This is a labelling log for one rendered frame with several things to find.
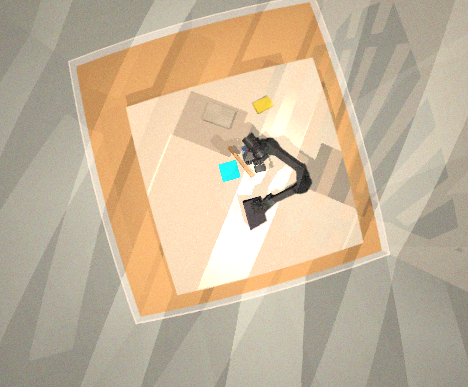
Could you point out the yellow rectangular block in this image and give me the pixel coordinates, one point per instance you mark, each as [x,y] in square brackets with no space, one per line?
[263,104]

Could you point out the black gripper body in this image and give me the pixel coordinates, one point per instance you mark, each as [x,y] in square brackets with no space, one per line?
[259,166]

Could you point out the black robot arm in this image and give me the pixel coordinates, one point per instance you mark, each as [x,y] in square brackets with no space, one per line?
[270,146]

